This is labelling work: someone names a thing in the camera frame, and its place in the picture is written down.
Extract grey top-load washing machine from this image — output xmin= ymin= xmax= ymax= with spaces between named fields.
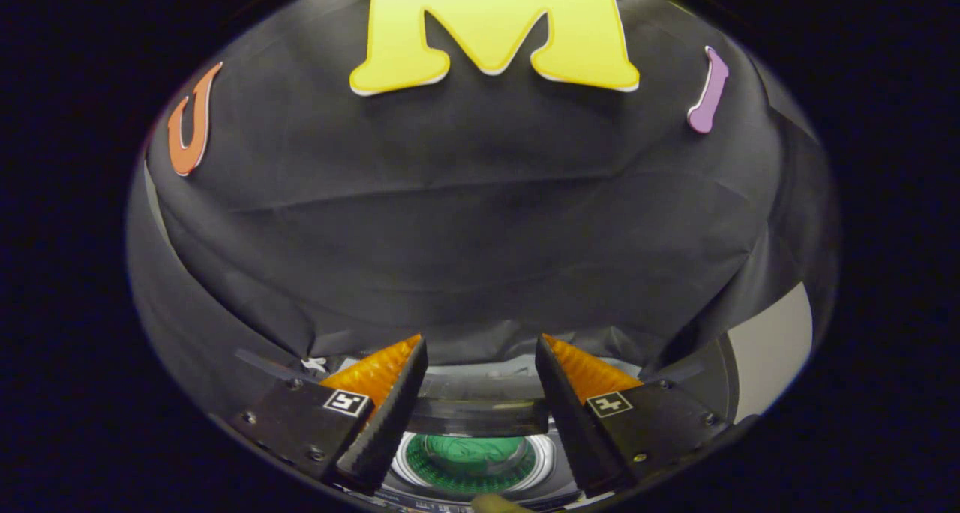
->
xmin=375 ymin=423 xmax=593 ymax=512

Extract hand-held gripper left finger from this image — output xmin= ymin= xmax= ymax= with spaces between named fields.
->
xmin=229 ymin=334 xmax=428 ymax=496

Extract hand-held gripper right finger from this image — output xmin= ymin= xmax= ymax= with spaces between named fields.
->
xmin=535 ymin=334 xmax=732 ymax=499

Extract green polo shirt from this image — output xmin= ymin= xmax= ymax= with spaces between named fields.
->
xmin=405 ymin=434 xmax=537 ymax=495

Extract black backdrop cloth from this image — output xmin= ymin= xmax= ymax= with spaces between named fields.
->
xmin=126 ymin=0 xmax=839 ymax=424

